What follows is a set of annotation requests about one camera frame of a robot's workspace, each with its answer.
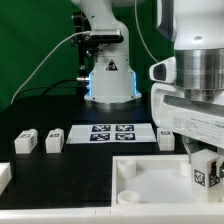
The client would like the white front wall strip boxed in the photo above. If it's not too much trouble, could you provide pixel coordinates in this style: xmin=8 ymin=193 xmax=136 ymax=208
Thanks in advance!
xmin=0 ymin=203 xmax=224 ymax=224

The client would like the black cable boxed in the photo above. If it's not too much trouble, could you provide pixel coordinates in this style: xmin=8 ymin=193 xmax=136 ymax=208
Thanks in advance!
xmin=14 ymin=78 xmax=88 ymax=100

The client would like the white sheet with tags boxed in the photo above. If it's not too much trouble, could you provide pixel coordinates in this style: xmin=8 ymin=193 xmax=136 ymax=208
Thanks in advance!
xmin=67 ymin=123 xmax=156 ymax=144

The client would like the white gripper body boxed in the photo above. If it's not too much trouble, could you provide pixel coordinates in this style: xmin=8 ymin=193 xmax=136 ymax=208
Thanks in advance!
xmin=151 ymin=83 xmax=224 ymax=149

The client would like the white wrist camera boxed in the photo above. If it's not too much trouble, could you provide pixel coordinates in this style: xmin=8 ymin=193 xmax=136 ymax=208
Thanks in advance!
xmin=149 ymin=57 xmax=176 ymax=84

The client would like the white left obstacle block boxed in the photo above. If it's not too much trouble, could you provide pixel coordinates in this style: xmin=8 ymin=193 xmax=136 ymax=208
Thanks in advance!
xmin=0 ymin=163 xmax=12 ymax=195

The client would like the white cable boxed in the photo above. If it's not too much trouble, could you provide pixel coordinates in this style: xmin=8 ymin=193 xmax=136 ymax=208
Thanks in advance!
xmin=10 ymin=30 xmax=92 ymax=105

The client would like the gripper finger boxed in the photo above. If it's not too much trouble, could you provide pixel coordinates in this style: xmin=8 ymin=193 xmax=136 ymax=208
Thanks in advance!
xmin=182 ymin=136 xmax=200 ymax=160
xmin=216 ymin=156 xmax=224 ymax=178

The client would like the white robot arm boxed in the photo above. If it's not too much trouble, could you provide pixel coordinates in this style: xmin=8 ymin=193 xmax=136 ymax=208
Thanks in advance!
xmin=71 ymin=0 xmax=224 ymax=148

